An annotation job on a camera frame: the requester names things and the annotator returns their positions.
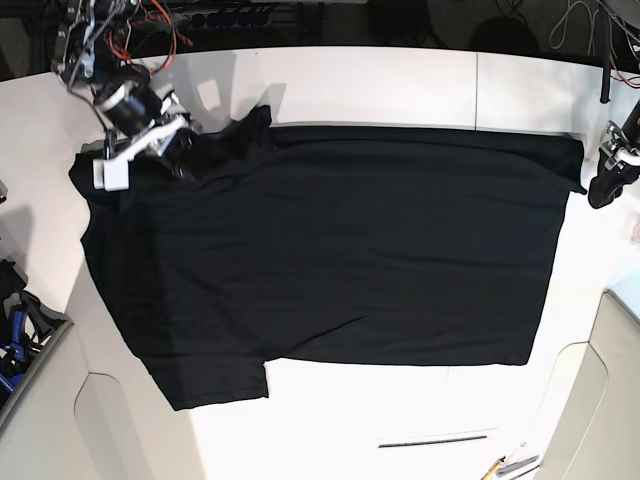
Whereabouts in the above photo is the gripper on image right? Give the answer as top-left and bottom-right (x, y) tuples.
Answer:
(588, 119), (639, 209)

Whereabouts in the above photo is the black ruler strip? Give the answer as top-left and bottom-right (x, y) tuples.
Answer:
(377, 435), (488, 449)

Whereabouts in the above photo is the yellow pencil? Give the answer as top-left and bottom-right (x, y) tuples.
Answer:
(481, 456), (506, 480)

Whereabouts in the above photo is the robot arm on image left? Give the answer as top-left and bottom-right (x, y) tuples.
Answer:
(51, 1), (200, 191)

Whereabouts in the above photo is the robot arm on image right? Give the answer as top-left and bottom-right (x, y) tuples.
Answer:
(587, 1), (639, 209)

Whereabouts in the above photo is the white camera box image left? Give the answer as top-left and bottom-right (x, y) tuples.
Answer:
(93, 159), (130, 192)

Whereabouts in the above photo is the white cable coil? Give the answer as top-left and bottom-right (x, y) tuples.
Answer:
(549, 0), (609, 56)

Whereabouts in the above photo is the black power strip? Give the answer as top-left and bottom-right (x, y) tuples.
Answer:
(174, 9), (272, 30)

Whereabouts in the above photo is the black T-shirt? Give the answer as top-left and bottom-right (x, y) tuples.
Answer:
(69, 106), (584, 410)

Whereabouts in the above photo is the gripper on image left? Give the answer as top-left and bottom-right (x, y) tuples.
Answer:
(97, 82), (200, 180)

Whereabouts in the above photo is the grey bin with blue items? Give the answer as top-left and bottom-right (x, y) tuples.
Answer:
(1, 258), (72, 426)

